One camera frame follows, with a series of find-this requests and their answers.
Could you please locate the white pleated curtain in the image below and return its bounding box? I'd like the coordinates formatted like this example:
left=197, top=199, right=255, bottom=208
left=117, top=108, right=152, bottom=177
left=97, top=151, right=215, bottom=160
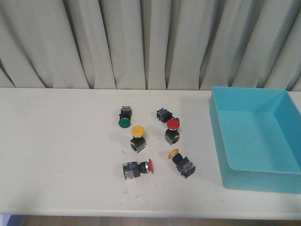
left=0, top=0, right=301, bottom=91

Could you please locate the yellow push button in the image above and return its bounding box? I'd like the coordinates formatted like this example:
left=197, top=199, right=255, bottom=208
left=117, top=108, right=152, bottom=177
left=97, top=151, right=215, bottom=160
left=130, top=126, right=146, bottom=153
left=168, top=148, right=196, bottom=178

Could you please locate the red push button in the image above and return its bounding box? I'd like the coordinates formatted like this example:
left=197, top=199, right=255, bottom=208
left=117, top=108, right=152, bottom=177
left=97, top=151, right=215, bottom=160
left=122, top=159, right=153, bottom=180
left=165, top=118, right=180, bottom=145

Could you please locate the left green push button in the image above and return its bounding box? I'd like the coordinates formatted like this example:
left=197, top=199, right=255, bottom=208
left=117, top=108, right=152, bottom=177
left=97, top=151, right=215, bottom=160
left=118, top=106, right=132, bottom=128

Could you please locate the lying yellow push button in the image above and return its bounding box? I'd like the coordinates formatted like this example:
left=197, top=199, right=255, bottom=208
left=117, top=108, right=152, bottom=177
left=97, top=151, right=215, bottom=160
left=168, top=148, right=196, bottom=178

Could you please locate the lying red push button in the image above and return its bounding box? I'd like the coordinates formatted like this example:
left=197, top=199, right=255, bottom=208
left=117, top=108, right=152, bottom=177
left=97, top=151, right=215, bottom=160
left=122, top=159, right=153, bottom=180

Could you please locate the light blue plastic box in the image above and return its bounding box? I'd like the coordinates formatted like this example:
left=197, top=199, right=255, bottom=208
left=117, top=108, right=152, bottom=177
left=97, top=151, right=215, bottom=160
left=210, top=87, right=301, bottom=194

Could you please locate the green push button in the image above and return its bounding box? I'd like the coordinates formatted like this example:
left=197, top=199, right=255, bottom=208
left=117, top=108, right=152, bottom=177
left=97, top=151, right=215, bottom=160
left=156, top=108, right=179, bottom=123
left=118, top=106, right=132, bottom=128

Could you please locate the right green push button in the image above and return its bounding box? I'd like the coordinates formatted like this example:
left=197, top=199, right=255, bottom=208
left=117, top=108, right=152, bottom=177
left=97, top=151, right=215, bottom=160
left=156, top=108, right=179, bottom=123

